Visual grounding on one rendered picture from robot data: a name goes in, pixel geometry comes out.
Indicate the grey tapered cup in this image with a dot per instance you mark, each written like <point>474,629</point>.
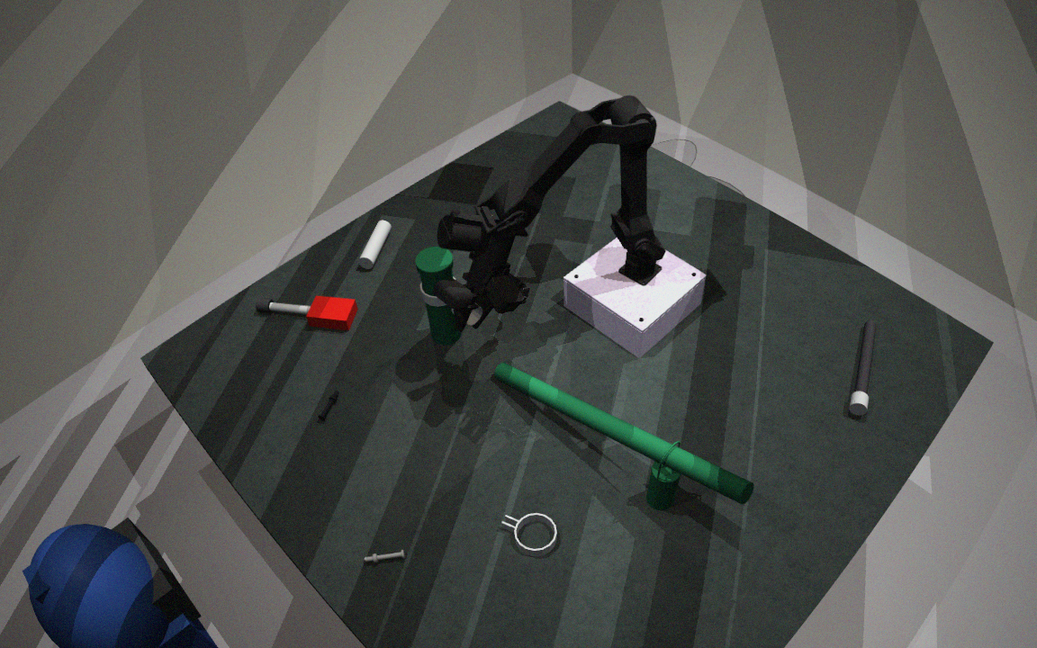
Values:
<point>434,301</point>

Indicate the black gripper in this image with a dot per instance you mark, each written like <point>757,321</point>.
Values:
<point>463,298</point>

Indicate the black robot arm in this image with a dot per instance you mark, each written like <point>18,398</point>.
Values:
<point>519,200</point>

